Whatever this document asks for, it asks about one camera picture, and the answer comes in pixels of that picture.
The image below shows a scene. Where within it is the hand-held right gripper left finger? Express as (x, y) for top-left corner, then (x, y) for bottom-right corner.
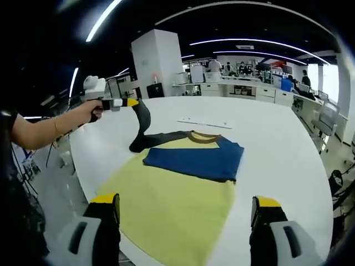
(45, 192), (121, 266)

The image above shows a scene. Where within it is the grey mesh office chair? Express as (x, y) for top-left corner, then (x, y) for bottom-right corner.
(310, 98), (341, 155)

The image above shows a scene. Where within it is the person's left hand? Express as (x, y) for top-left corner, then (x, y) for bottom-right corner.
(75, 99), (104, 127)

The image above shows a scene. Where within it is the black rounded object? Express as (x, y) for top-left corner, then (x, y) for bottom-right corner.
(328, 169), (345, 195)

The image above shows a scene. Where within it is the person's dark clothing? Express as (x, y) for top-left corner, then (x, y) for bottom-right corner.
(0, 110), (50, 266)

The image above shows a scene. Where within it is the white storage box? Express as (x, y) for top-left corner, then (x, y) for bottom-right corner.
(173, 72), (189, 85)
(204, 72), (222, 83)

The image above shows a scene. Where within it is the blue plastic bin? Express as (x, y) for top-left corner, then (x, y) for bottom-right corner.
(280, 78), (295, 92)

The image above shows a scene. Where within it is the tall white appliance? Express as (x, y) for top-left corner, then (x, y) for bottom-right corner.
(190, 65), (205, 83)

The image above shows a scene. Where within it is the long white counter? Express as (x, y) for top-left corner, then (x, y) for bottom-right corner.
(171, 79), (328, 112)

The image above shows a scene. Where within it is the white template strip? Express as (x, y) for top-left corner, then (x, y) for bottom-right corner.
(176, 118), (233, 130)

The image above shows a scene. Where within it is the yellow blue black garment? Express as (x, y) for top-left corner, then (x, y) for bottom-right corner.
(95, 99), (245, 266)

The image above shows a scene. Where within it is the white square pillar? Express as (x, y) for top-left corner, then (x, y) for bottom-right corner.
(130, 29), (185, 99)

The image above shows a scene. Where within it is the black box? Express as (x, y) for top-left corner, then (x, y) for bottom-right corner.
(146, 83), (164, 99)

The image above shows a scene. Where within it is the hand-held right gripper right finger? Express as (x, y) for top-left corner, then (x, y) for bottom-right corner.
(248, 195), (324, 266)

